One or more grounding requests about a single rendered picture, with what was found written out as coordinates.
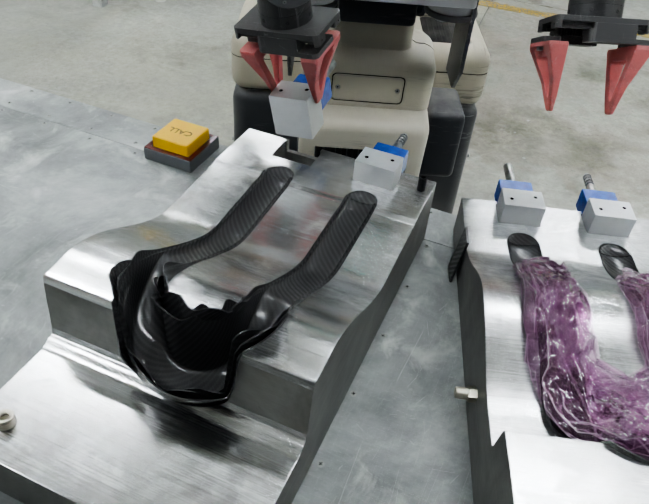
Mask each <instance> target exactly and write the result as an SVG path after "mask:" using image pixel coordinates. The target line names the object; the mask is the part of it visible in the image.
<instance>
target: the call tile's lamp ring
mask: <svg viewBox="0 0 649 504"><path fill-rule="evenodd" d="M209 137H211V138H210V139H209V140H208V141H207V142H206V143H205V144H203V145H202V146H201V147H200V148H199V149H198V150H196V151H195V152H194V153H193V154H192V155H191V156H190V157H185V156H182V155H179V154H176V153H173V152H169V151H166V150H163V149H160V148H157V147H153V146H151V145H153V140H152V141H151V142H149V143H148V144H147V145H145V146H144V147H145V148H148V149H151V150H154V151H158V152H161V153H164V154H167V155H170V156H174V157H177V158H180V159H183V160H186V161H189V162H190V161H191V160H192V159H194V158H195V157H196V156H197V155H198V154H199V153H200V152H202V151H203V150H204V149H205V148H206V147H207V146H208V145H209V144H211V143H212V142H213V141H214V140H215V139H216V138H217V137H218V136H216V135H212V134H209Z"/></svg>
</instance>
